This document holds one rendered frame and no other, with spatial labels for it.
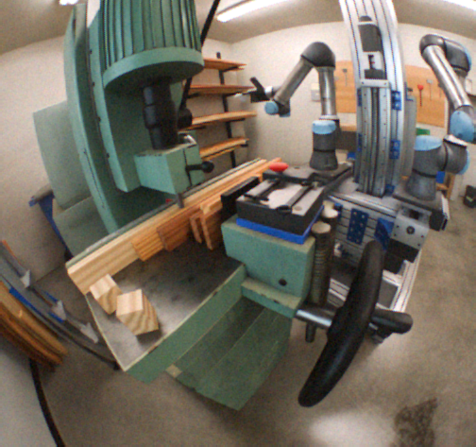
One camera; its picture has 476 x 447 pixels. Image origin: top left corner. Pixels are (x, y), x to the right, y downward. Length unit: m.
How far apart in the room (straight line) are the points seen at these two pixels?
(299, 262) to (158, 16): 0.38
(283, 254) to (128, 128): 0.36
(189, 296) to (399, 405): 1.21
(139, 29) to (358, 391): 1.40
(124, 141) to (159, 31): 0.22
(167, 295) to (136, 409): 1.07
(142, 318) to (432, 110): 3.74
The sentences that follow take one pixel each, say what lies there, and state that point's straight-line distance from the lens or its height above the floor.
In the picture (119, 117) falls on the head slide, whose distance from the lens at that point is 0.42.
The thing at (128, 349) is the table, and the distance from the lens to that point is 0.27.
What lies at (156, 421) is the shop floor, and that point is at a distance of 1.24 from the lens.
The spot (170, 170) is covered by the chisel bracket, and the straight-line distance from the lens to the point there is 0.31.
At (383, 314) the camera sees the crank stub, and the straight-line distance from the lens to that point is 0.24.
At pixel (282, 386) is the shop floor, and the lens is 1.13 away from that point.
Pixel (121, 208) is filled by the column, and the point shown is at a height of 0.94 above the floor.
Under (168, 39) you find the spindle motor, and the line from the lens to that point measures 0.31.
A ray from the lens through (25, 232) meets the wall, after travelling 2.70.
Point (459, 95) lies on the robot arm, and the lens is 0.68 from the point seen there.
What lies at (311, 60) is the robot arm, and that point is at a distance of 0.99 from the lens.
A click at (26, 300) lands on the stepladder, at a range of 1.00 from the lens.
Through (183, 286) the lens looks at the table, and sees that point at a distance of 0.30.
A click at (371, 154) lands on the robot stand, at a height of 0.91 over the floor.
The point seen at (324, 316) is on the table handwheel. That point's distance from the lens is 0.34.
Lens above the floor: 1.11
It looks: 28 degrees down
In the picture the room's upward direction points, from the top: 8 degrees counter-clockwise
